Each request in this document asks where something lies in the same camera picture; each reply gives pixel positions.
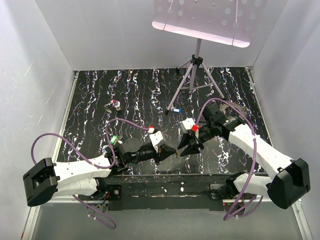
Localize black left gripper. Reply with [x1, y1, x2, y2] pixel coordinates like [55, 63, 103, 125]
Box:
[126, 143, 177, 165]

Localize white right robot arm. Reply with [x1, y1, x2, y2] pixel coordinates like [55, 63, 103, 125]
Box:
[177, 102, 311, 209]

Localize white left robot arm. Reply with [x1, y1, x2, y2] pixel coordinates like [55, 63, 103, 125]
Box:
[22, 137, 177, 207]

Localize silver keyring holder with keys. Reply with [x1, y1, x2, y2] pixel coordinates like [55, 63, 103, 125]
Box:
[219, 101, 248, 120]

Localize blue tagged key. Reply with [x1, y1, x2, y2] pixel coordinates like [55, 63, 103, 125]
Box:
[171, 107, 182, 113]

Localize green tagged key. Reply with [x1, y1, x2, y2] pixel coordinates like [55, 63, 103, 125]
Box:
[110, 135, 118, 145]

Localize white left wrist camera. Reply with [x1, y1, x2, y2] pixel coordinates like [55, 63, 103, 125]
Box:
[149, 130, 165, 148]

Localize black base frame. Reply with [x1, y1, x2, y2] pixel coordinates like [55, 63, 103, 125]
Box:
[94, 173, 256, 212]

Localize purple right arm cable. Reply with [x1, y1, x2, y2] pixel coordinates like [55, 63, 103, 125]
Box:
[196, 97, 263, 222]

